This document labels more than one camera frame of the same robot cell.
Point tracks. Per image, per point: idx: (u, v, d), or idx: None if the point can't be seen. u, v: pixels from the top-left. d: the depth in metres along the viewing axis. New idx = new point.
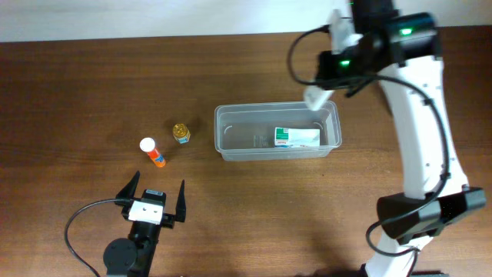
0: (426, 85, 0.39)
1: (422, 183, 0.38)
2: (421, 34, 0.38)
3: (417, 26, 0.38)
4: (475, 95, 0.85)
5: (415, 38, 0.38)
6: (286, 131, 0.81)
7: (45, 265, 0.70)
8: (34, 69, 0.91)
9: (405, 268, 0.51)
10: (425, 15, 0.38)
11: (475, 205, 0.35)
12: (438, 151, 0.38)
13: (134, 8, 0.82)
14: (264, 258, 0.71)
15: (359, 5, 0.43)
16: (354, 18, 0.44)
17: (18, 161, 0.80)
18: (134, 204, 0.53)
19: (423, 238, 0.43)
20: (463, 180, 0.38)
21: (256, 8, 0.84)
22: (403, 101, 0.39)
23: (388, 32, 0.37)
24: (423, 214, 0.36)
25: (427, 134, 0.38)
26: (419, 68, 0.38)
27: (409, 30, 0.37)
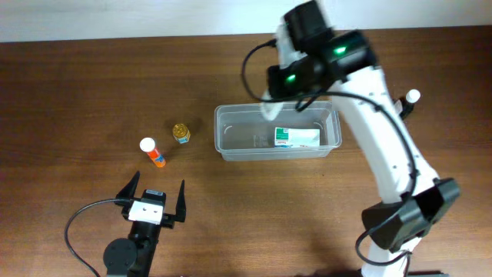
0: (372, 94, 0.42)
1: (394, 187, 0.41)
2: (355, 51, 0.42)
3: (350, 45, 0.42)
4: (473, 95, 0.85)
5: (350, 56, 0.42)
6: (286, 131, 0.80)
7: (47, 265, 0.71)
8: (35, 70, 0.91)
9: (400, 268, 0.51)
10: (357, 35, 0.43)
11: (450, 197, 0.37)
12: (400, 151, 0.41)
13: (134, 8, 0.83)
14: (264, 258, 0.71)
15: (297, 27, 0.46)
16: (294, 38, 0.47)
17: (19, 161, 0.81)
18: (134, 204, 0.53)
19: (412, 242, 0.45)
20: (431, 172, 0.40)
21: (255, 8, 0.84)
22: (357, 113, 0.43)
23: (326, 57, 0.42)
24: (403, 215, 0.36)
25: (385, 138, 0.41)
26: (362, 81, 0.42)
27: (343, 49, 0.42)
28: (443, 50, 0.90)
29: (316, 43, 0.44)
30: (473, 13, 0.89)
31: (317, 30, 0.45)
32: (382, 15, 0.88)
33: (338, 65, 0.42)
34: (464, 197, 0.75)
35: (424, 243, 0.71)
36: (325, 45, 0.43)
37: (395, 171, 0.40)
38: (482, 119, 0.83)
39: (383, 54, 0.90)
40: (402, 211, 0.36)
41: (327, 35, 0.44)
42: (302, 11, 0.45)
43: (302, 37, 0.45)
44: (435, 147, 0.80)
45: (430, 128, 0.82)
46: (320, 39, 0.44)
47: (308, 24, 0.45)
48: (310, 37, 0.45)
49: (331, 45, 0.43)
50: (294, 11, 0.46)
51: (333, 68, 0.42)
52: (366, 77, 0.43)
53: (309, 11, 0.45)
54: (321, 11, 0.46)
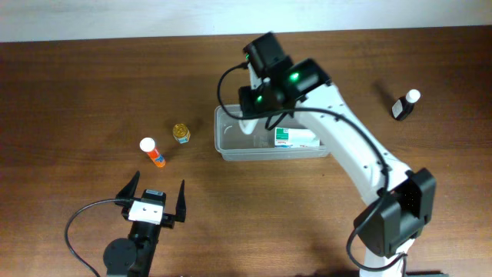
0: (330, 106, 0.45)
1: (370, 187, 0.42)
2: (310, 78, 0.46)
3: (306, 72, 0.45)
4: (473, 95, 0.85)
5: (306, 82, 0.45)
6: (286, 131, 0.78)
7: (46, 265, 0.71)
8: (34, 70, 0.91)
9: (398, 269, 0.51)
10: (310, 62, 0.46)
11: (427, 186, 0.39)
12: (367, 152, 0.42)
13: (135, 8, 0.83)
14: (264, 258, 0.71)
15: (257, 58, 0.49)
16: (256, 67, 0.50)
17: (18, 161, 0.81)
18: (134, 204, 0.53)
19: (407, 244, 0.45)
20: (403, 168, 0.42)
21: (254, 8, 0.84)
22: (321, 125, 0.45)
23: (284, 85, 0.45)
24: (383, 211, 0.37)
25: (352, 143, 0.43)
26: (319, 98, 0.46)
27: (298, 76, 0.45)
28: (443, 50, 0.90)
29: (275, 73, 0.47)
30: (473, 12, 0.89)
31: (275, 61, 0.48)
32: (381, 15, 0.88)
33: (297, 91, 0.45)
34: (464, 197, 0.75)
35: (424, 243, 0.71)
36: (282, 74, 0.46)
37: (368, 171, 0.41)
38: (482, 119, 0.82)
39: (383, 54, 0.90)
40: (380, 207, 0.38)
41: (284, 63, 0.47)
42: (260, 43, 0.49)
43: (263, 67, 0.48)
44: (435, 147, 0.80)
45: (430, 128, 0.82)
46: (278, 68, 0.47)
47: (267, 55, 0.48)
48: (270, 67, 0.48)
49: (289, 72, 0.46)
50: (253, 44, 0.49)
51: (293, 95, 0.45)
52: (324, 93, 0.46)
53: (266, 43, 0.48)
54: (277, 42, 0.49)
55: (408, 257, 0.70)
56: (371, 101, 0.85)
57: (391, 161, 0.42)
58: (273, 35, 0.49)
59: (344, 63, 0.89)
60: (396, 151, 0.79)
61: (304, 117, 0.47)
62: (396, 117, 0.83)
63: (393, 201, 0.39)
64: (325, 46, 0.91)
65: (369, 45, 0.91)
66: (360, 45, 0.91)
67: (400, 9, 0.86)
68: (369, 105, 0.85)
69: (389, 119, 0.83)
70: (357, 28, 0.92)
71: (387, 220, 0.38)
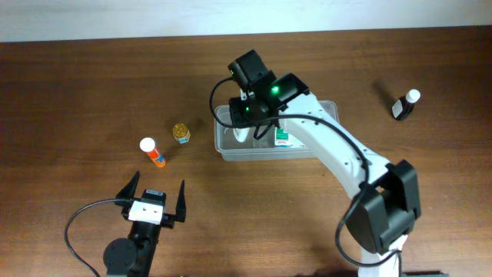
0: (310, 111, 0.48)
1: (352, 182, 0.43)
2: (290, 89, 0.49)
3: (285, 85, 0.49)
4: (473, 95, 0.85)
5: (287, 94, 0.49)
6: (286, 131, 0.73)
7: (45, 264, 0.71)
8: (34, 69, 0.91)
9: (394, 268, 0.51)
10: (290, 77, 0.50)
11: (407, 175, 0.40)
12: (347, 151, 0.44)
13: (135, 8, 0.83)
14: (264, 258, 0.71)
15: (241, 75, 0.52)
16: (240, 82, 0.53)
17: (18, 161, 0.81)
18: (134, 204, 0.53)
19: (401, 240, 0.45)
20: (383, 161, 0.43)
21: (255, 8, 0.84)
22: (302, 129, 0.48)
23: (268, 99, 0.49)
24: (365, 203, 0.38)
25: (331, 143, 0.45)
26: (299, 106, 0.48)
27: (278, 88, 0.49)
28: (443, 50, 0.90)
29: (259, 88, 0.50)
30: (473, 13, 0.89)
31: (258, 75, 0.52)
32: (381, 15, 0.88)
33: (280, 104, 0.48)
34: (464, 198, 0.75)
35: (424, 243, 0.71)
36: (266, 88, 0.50)
37: (349, 167, 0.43)
38: (482, 119, 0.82)
39: (383, 54, 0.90)
40: (362, 199, 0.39)
41: (266, 78, 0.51)
42: (242, 61, 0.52)
43: (247, 83, 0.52)
44: (435, 147, 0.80)
45: (430, 128, 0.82)
46: (261, 84, 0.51)
47: (250, 71, 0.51)
48: (254, 82, 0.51)
49: (271, 86, 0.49)
50: (237, 61, 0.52)
51: (276, 108, 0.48)
52: (303, 101, 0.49)
53: (248, 60, 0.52)
54: (259, 58, 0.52)
55: (408, 257, 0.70)
56: (372, 101, 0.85)
57: (371, 157, 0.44)
58: (254, 51, 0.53)
59: (344, 63, 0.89)
60: (396, 151, 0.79)
61: (287, 124, 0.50)
62: (396, 118, 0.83)
63: (375, 192, 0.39)
64: (325, 46, 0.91)
65: (369, 45, 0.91)
66: (360, 45, 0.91)
67: (400, 9, 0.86)
68: (369, 105, 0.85)
69: (389, 119, 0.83)
70: (357, 28, 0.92)
71: (372, 211, 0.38)
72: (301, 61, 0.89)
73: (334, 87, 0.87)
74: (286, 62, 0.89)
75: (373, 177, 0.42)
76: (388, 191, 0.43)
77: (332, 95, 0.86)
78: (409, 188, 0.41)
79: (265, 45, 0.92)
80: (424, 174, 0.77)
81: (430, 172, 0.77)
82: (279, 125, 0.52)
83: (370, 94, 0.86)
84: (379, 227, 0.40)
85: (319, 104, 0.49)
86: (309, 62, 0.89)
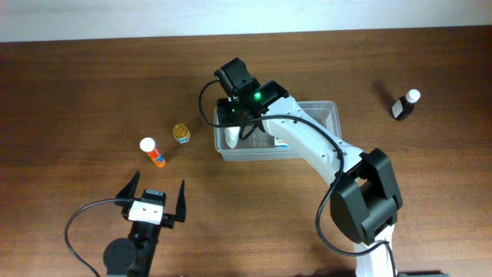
0: (288, 112, 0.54)
1: (329, 171, 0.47)
2: (270, 94, 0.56)
3: (267, 91, 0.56)
4: (473, 95, 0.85)
5: (267, 98, 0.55)
6: None
7: (45, 265, 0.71)
8: (34, 69, 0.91)
9: (388, 266, 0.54)
10: (271, 85, 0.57)
11: (380, 161, 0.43)
12: (322, 145, 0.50)
13: (135, 8, 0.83)
14: (264, 257, 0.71)
15: (227, 82, 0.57)
16: (227, 88, 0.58)
17: (18, 161, 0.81)
18: (134, 204, 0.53)
19: (388, 231, 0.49)
20: (357, 150, 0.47)
21: (254, 8, 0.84)
22: (282, 128, 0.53)
23: (250, 104, 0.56)
24: (341, 191, 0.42)
25: (308, 138, 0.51)
26: (279, 107, 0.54)
27: (260, 95, 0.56)
28: (442, 50, 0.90)
29: (243, 95, 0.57)
30: (472, 13, 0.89)
31: (242, 82, 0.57)
32: (381, 15, 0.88)
33: (261, 107, 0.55)
34: (464, 198, 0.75)
35: (424, 243, 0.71)
36: (249, 95, 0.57)
37: (325, 156, 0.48)
38: (482, 119, 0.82)
39: (383, 54, 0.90)
40: (337, 186, 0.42)
41: (250, 85, 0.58)
42: (227, 68, 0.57)
43: (233, 89, 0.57)
44: (435, 147, 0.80)
45: (430, 128, 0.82)
46: (245, 90, 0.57)
47: (234, 79, 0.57)
48: (238, 89, 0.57)
49: (254, 92, 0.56)
50: (222, 68, 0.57)
51: (257, 111, 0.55)
52: (282, 103, 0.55)
53: (233, 68, 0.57)
54: (243, 67, 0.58)
55: (408, 257, 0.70)
56: (371, 101, 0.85)
57: (347, 148, 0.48)
58: (238, 60, 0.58)
59: (344, 63, 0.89)
60: (395, 151, 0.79)
61: (269, 125, 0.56)
62: (396, 118, 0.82)
63: (350, 179, 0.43)
64: (325, 45, 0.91)
65: (369, 45, 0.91)
66: (360, 45, 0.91)
67: (400, 9, 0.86)
68: (369, 105, 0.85)
69: (389, 119, 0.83)
70: (357, 28, 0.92)
71: (347, 198, 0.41)
72: (301, 61, 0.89)
73: (334, 87, 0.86)
74: (286, 62, 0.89)
75: (349, 166, 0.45)
76: (370, 182, 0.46)
77: (332, 95, 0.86)
78: (383, 175, 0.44)
79: (265, 45, 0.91)
80: (424, 174, 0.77)
81: (430, 171, 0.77)
82: (264, 128, 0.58)
83: (369, 94, 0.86)
84: (357, 212, 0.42)
85: (297, 105, 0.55)
86: (308, 62, 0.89)
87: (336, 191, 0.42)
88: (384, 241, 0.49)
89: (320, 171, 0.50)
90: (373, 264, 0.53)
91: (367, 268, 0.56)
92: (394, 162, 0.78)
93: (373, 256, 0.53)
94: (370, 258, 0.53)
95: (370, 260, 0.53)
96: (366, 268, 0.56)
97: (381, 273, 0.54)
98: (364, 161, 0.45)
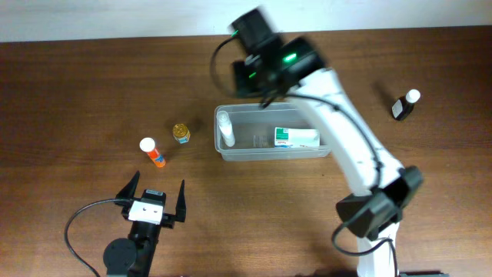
0: (327, 95, 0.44)
1: (361, 180, 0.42)
2: (304, 56, 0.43)
3: (298, 52, 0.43)
4: (473, 95, 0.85)
5: (300, 61, 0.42)
6: (286, 131, 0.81)
7: (45, 265, 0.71)
8: (34, 69, 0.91)
9: (390, 265, 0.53)
10: (304, 42, 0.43)
11: (414, 181, 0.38)
12: (361, 147, 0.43)
13: (136, 8, 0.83)
14: (264, 257, 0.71)
15: (244, 37, 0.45)
16: (244, 45, 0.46)
17: (18, 161, 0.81)
18: (134, 204, 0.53)
19: (391, 228, 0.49)
20: (393, 162, 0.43)
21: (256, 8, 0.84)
22: (314, 114, 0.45)
23: (274, 65, 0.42)
24: (373, 211, 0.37)
25: (347, 135, 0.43)
26: (316, 85, 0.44)
27: (293, 55, 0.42)
28: (443, 50, 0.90)
29: (264, 53, 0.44)
30: (473, 14, 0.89)
31: (264, 38, 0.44)
32: (381, 15, 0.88)
33: (290, 72, 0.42)
34: (464, 198, 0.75)
35: (424, 243, 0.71)
36: (274, 55, 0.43)
37: (362, 164, 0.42)
38: (482, 119, 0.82)
39: (383, 54, 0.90)
40: (370, 207, 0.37)
41: (275, 41, 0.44)
42: (248, 19, 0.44)
43: (251, 45, 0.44)
44: (435, 147, 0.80)
45: (430, 128, 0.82)
46: (267, 47, 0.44)
47: (254, 32, 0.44)
48: (260, 45, 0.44)
49: (281, 52, 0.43)
50: (241, 20, 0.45)
51: (284, 75, 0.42)
52: (316, 78, 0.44)
53: (254, 18, 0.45)
54: (264, 18, 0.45)
55: (408, 257, 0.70)
56: (372, 101, 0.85)
57: (385, 158, 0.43)
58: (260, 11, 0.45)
59: (344, 64, 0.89)
60: (395, 151, 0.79)
61: (297, 101, 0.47)
62: (396, 118, 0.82)
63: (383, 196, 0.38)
64: (325, 45, 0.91)
65: (369, 45, 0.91)
66: (360, 45, 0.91)
67: (401, 10, 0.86)
68: (369, 105, 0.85)
69: (389, 119, 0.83)
70: (358, 28, 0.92)
71: (377, 218, 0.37)
72: None
73: None
74: None
75: (385, 179, 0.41)
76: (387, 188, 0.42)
77: None
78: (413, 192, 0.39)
79: None
80: (424, 174, 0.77)
81: (430, 171, 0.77)
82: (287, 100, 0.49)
83: (370, 94, 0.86)
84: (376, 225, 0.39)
85: (337, 85, 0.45)
86: None
87: (369, 211, 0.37)
88: (388, 238, 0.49)
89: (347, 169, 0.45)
90: (377, 262, 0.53)
91: (370, 267, 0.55)
92: None
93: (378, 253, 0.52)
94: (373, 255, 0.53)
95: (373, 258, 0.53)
96: (367, 267, 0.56)
97: (384, 272, 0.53)
98: (400, 178, 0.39)
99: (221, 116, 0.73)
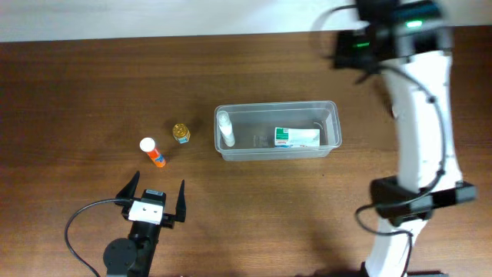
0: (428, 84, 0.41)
1: (415, 175, 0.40)
2: (430, 23, 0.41)
3: (423, 17, 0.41)
4: (473, 95, 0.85)
5: (425, 26, 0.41)
6: (286, 131, 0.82)
7: (45, 265, 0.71)
8: (34, 69, 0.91)
9: (403, 253, 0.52)
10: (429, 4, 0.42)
11: (462, 198, 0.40)
12: (437, 148, 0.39)
13: (135, 8, 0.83)
14: (264, 258, 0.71)
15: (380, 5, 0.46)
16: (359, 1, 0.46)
17: (18, 161, 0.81)
18: (134, 204, 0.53)
19: (416, 223, 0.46)
20: (456, 176, 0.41)
21: (255, 8, 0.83)
22: (408, 96, 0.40)
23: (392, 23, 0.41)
24: (413, 204, 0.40)
25: (427, 131, 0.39)
26: (425, 66, 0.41)
27: (417, 20, 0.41)
28: None
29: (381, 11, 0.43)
30: (474, 13, 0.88)
31: None
32: None
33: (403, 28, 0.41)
34: None
35: (424, 243, 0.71)
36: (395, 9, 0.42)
37: (426, 164, 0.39)
38: (483, 119, 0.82)
39: None
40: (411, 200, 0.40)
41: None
42: None
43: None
44: None
45: None
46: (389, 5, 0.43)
47: None
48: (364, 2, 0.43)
49: (401, 10, 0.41)
50: None
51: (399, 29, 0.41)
52: (431, 57, 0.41)
53: None
54: None
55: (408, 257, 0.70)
56: None
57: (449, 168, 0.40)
58: None
59: None
60: None
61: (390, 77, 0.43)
62: None
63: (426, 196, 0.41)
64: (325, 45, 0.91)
65: None
66: None
67: None
68: None
69: None
70: None
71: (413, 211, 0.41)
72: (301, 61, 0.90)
73: (334, 87, 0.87)
74: (286, 62, 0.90)
75: (438, 186, 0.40)
76: None
77: (332, 95, 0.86)
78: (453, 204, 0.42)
79: (265, 46, 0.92)
80: None
81: None
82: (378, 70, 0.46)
83: None
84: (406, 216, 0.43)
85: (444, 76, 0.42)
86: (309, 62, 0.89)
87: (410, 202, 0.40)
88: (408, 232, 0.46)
89: (405, 157, 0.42)
90: (392, 250, 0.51)
91: (383, 250, 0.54)
92: None
93: (393, 243, 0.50)
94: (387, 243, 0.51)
95: (387, 245, 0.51)
96: (380, 251, 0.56)
97: (395, 258, 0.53)
98: (451, 189, 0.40)
99: (221, 116, 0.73)
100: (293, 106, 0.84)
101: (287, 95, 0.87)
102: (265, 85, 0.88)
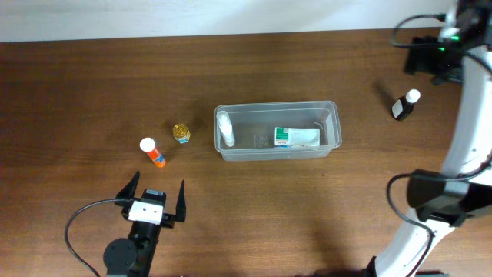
0: None
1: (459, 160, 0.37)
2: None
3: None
4: None
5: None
6: (286, 131, 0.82)
7: (45, 265, 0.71)
8: (34, 69, 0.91)
9: (415, 258, 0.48)
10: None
11: None
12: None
13: (135, 8, 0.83)
14: (264, 257, 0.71)
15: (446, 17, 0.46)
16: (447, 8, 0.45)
17: (18, 161, 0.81)
18: (134, 204, 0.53)
19: (443, 227, 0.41)
20: None
21: (255, 8, 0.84)
22: (477, 78, 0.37)
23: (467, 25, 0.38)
24: (449, 187, 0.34)
25: (487, 120, 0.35)
26: None
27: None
28: None
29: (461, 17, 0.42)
30: None
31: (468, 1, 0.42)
32: (381, 15, 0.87)
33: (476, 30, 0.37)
34: None
35: None
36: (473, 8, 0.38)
37: (474, 153, 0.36)
38: None
39: (383, 54, 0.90)
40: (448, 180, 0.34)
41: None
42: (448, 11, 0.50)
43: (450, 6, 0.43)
44: (436, 148, 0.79)
45: (430, 128, 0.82)
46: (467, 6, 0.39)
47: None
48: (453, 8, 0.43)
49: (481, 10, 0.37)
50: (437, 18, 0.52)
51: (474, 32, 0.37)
52: None
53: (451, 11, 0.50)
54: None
55: None
56: (372, 101, 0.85)
57: None
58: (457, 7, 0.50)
59: (344, 64, 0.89)
60: (396, 151, 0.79)
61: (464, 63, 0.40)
62: (396, 118, 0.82)
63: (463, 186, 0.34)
64: (325, 45, 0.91)
65: (370, 45, 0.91)
66: (360, 45, 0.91)
67: (401, 10, 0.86)
68: (369, 105, 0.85)
69: (390, 119, 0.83)
70: (358, 28, 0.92)
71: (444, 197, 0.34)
72: (301, 61, 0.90)
73: (334, 87, 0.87)
74: (286, 62, 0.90)
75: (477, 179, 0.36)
76: None
77: (332, 95, 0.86)
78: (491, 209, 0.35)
79: (265, 46, 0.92)
80: None
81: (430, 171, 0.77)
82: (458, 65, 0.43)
83: (370, 94, 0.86)
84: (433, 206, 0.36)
85: None
86: (308, 62, 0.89)
87: (445, 183, 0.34)
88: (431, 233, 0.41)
89: (455, 141, 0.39)
90: (405, 250, 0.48)
91: (395, 247, 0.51)
92: (394, 162, 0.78)
93: (410, 241, 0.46)
94: (403, 241, 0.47)
95: (402, 245, 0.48)
96: (391, 249, 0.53)
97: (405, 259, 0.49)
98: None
99: (221, 116, 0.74)
100: (293, 106, 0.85)
101: (287, 95, 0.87)
102: (265, 85, 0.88)
